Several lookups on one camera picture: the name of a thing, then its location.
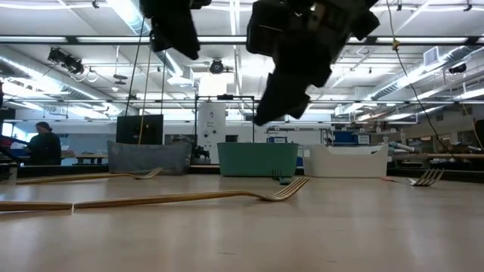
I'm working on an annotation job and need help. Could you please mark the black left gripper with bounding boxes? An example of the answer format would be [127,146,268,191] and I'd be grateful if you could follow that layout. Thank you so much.
[139,0,213,60]

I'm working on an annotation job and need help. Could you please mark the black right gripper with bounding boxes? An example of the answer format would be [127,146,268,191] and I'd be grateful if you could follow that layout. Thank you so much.
[253,0,381,127]

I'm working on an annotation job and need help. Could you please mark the round black ceiling fixture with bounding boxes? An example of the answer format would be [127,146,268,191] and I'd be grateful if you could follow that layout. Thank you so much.
[209,58,225,75]

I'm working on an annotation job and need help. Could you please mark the teal plastic bin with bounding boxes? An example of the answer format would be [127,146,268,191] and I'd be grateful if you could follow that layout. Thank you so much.
[216,141,300,178]

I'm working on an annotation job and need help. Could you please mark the blue storage bins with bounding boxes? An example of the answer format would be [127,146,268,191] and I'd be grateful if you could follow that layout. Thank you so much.
[332,130,372,147]

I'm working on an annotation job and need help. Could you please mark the small teal fork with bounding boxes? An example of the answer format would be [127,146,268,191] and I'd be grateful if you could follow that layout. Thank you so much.
[271,168,293,186]

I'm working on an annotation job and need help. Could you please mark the white cabinet machine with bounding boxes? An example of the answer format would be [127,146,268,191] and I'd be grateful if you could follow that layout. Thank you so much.
[197,102,227,152]

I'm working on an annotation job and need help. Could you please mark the white plastic bin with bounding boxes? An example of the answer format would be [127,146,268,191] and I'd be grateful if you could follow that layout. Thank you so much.
[302,143,389,178]

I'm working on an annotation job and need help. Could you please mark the black rig light bar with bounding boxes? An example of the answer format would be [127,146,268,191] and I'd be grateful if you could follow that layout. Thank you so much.
[0,35,484,47]

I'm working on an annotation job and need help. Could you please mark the black monitor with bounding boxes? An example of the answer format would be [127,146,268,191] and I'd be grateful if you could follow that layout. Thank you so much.
[115,114,165,146]

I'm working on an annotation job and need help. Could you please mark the grey felt bin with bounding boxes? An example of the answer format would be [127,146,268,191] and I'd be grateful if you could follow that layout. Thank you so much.
[107,140,193,176]

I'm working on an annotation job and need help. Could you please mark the wooden bench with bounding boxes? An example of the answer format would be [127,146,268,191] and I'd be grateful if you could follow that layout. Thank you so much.
[73,153,109,166]

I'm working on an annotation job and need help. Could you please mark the wooden workbench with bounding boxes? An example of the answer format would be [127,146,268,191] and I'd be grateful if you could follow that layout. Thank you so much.
[391,153,484,160]

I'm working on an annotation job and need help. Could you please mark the person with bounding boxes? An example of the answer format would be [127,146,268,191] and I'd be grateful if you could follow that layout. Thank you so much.
[26,121,63,166]

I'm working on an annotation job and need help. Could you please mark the wooden stick front left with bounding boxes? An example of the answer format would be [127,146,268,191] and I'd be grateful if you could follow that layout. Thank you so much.
[0,201,73,212]

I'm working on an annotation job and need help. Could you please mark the black hanging cable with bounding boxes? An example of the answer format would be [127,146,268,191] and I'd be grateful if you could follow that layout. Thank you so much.
[126,17,147,113]
[160,51,167,114]

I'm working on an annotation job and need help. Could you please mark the silver ceiling duct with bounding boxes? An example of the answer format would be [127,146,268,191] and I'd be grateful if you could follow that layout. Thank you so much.
[107,0,196,86]

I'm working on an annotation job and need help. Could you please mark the black metal frame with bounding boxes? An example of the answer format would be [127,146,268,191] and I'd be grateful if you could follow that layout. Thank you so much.
[194,94,256,145]

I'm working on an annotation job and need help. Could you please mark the black camera with cable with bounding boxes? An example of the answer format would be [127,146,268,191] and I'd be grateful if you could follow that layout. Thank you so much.
[47,47,99,83]

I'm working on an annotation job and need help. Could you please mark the thin black cable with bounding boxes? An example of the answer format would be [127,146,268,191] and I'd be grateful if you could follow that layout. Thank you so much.
[384,0,456,158]

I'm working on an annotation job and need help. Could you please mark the pink-handled fork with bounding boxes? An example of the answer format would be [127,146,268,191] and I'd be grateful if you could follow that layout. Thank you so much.
[380,168,445,187]

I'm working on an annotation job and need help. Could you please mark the thin yellow cable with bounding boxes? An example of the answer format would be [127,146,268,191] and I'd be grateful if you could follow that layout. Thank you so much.
[463,104,484,150]

